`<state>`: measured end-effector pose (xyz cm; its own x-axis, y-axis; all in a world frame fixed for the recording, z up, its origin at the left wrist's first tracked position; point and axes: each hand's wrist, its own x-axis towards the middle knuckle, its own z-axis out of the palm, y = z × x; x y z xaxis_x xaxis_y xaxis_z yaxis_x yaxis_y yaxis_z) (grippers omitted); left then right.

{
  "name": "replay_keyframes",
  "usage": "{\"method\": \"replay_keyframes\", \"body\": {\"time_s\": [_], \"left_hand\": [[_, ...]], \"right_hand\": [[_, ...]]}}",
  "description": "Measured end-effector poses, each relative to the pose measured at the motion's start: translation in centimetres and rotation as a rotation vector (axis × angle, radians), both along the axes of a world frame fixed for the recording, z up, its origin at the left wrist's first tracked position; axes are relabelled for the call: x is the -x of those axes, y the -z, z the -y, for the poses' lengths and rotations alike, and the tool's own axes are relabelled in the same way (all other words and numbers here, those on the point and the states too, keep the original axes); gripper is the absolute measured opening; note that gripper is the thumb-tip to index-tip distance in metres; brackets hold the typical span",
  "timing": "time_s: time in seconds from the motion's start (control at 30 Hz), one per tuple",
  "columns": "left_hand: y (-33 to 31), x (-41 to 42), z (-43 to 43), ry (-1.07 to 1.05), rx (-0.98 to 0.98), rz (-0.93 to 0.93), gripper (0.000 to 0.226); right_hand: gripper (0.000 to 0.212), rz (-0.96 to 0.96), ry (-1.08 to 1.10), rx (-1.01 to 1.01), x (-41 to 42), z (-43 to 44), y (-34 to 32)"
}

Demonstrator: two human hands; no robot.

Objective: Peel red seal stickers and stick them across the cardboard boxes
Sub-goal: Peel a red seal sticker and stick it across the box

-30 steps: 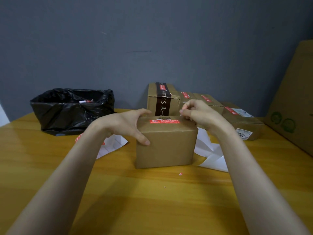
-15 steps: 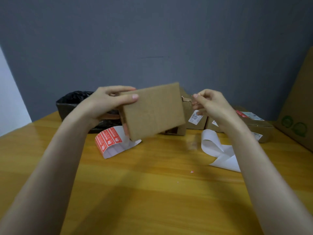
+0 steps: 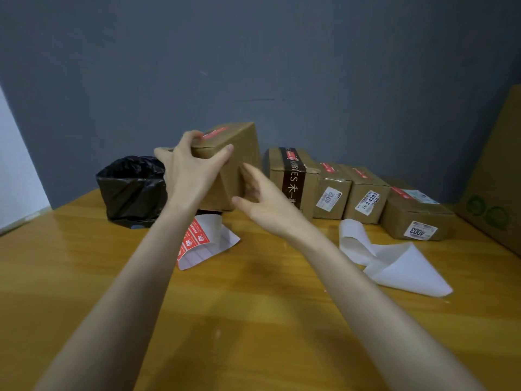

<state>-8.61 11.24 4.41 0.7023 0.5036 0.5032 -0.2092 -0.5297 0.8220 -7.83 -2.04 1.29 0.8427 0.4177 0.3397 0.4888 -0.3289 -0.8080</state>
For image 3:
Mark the large green printed carton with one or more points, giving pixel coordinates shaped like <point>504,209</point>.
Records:
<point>496,179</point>

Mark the person's right forearm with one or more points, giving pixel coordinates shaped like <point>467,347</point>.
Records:
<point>386,321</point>

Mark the person's left hand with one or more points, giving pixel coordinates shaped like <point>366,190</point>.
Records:
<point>187,175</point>

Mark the small brown cardboard box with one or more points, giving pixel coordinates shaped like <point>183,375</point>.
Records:
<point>354,191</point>
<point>240,150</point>
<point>338,179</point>

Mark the person's left forearm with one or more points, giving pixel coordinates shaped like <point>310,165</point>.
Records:
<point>118,309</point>

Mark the red sticker label strip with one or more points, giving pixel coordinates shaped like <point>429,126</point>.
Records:
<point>220,240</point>

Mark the white barcode label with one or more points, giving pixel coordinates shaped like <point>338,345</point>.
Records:
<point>421,196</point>

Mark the person's right hand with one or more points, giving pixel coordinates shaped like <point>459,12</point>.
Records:
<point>272,207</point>

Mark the white printed price label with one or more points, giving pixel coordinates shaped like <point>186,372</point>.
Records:
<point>367,202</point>
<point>329,199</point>

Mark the white backing paper strip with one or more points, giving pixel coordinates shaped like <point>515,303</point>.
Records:
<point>407,272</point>

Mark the black plastic trash bag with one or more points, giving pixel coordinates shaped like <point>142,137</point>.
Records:
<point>130,195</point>

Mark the long brown cardboard box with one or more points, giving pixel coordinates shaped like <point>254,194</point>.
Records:
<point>390,223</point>

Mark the box with black tape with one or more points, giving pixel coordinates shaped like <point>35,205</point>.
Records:
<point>274,179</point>

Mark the white end label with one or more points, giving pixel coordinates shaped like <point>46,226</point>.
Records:
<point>420,230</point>

